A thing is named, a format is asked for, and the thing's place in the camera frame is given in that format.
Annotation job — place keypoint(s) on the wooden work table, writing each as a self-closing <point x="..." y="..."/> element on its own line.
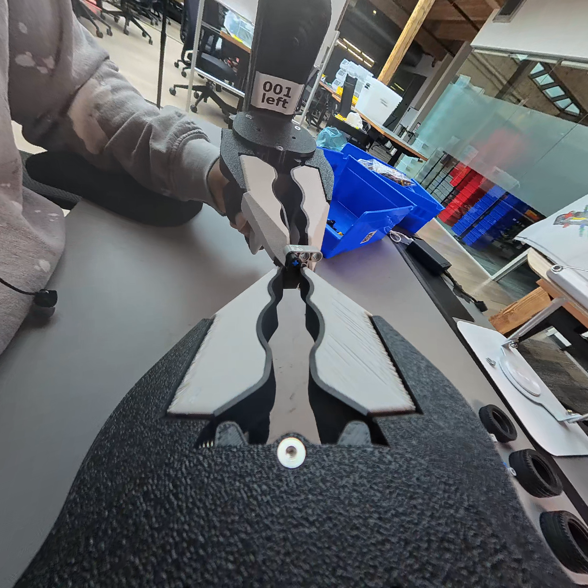
<point x="390" y="131"/>

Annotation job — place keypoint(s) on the white storage boxes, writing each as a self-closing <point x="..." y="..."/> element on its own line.
<point x="379" y="99"/>

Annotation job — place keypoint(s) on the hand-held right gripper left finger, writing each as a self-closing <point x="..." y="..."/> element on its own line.
<point x="220" y="367"/>

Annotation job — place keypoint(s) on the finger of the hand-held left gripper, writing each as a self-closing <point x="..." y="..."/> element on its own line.
<point x="317" y="202"/>
<point x="262" y="211"/>

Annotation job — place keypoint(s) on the rack of red and blue bins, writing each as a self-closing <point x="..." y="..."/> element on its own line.
<point x="487" y="206"/>

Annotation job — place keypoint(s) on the person's left hand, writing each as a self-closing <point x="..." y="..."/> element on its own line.
<point x="217" y="183"/>

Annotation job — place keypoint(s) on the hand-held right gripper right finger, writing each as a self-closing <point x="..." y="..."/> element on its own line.
<point x="363" y="367"/>

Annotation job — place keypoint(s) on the white book stand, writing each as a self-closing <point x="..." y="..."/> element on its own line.
<point x="487" y="358"/>

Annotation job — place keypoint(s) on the black rubber toy tire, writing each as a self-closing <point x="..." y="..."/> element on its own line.
<point x="518" y="464"/>
<point x="487" y="415"/>
<point x="546" y="528"/>

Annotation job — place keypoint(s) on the grey lego beam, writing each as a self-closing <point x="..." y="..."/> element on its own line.
<point x="307" y="252"/>

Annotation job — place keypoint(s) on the white instruction booklet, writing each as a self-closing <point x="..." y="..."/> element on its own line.
<point x="560" y="229"/>

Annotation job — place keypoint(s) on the wooden pillar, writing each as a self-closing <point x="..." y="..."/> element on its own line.
<point x="406" y="41"/>

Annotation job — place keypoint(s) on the person's grey patterned hoodie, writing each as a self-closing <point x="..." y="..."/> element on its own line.
<point x="27" y="229"/>

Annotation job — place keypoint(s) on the person's left forearm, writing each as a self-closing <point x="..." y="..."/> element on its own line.
<point x="138" y="138"/>

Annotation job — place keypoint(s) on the white plastic bag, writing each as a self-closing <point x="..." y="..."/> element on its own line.
<point x="355" y="120"/>

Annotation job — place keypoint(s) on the clear bag of lego parts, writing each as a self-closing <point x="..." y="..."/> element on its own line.
<point x="390" y="172"/>

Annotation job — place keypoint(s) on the blue plastic bin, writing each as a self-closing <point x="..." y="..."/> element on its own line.
<point x="427" y="206"/>
<point x="363" y="229"/>

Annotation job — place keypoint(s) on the teal plastic bag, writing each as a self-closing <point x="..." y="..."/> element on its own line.
<point x="331" y="138"/>

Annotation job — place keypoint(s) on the grey desk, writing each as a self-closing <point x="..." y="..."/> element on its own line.
<point x="138" y="298"/>

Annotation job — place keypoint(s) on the black power adapter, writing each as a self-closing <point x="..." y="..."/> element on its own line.
<point x="429" y="255"/>

